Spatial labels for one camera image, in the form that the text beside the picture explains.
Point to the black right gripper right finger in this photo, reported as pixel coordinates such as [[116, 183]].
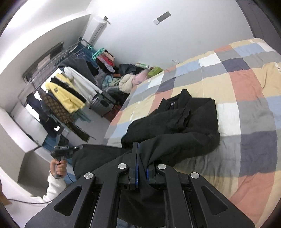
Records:
[[191, 201]]

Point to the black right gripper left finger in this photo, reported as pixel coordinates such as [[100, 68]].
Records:
[[91, 201]]

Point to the black padded jacket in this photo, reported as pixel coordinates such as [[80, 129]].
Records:
[[181, 127]]

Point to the white sleeved left forearm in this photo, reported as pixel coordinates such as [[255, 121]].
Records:
[[56, 186]]

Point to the metal clothes rack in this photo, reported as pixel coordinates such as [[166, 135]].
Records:
[[43, 68]]

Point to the teal clothes hanger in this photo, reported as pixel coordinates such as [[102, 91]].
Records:
[[95, 54]]

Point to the red hanging clothes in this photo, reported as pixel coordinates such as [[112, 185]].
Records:
[[105, 62]]

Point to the dark clothes pile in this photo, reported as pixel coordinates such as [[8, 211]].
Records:
[[129, 69]]

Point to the person's left hand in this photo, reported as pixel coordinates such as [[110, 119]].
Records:
[[58, 168]]

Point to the brown patterned hanging garment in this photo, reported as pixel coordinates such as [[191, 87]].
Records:
[[54, 108]]

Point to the grey suitcase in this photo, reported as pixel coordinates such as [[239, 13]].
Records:
[[105, 103]]

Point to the cream fleece garment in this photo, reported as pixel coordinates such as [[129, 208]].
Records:
[[127, 83]]

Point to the pink plush garment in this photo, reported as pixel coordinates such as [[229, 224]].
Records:
[[141, 77]]

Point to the green tissue box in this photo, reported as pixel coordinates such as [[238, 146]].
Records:
[[154, 71]]

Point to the patchwork checkered bed quilt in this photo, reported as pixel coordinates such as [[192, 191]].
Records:
[[243, 78]]

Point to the wall switch panel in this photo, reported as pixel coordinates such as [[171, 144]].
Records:
[[162, 18]]

